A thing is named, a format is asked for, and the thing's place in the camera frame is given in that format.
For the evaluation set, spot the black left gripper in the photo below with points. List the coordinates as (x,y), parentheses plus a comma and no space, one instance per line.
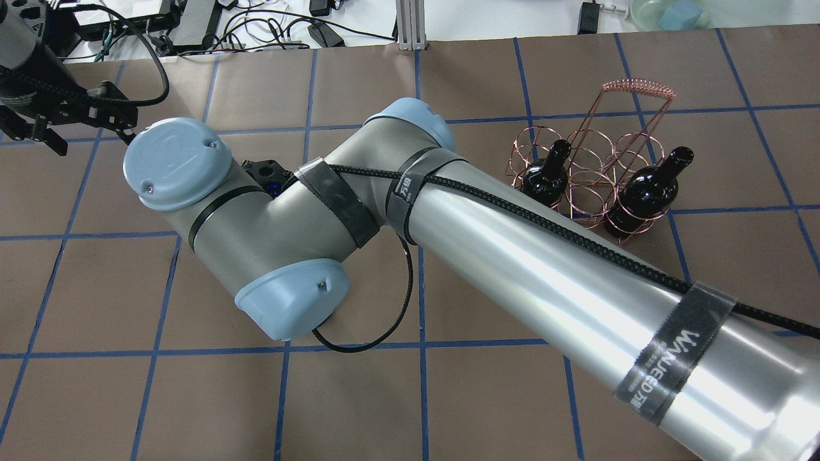
(24,101)

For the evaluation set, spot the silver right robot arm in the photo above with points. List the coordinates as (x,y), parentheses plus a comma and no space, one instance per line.
(683,357)

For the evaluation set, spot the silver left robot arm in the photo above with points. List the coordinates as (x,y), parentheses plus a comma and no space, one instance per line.
(23,42)

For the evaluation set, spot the dark wine bottle in basket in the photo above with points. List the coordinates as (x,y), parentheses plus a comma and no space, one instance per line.
(546,179)

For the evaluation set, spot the black power adapter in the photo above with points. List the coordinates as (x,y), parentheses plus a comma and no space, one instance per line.
(588,18)

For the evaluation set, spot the green glass plate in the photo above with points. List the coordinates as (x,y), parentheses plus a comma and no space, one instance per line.
(645,14)

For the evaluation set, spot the blue foam block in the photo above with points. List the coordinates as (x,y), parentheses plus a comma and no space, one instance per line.
(681,15)

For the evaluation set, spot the aluminium frame post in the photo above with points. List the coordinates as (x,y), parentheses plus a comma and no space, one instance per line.
(410,22)

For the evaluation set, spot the copper wire wine basket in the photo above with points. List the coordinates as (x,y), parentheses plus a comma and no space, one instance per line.
(600,164)

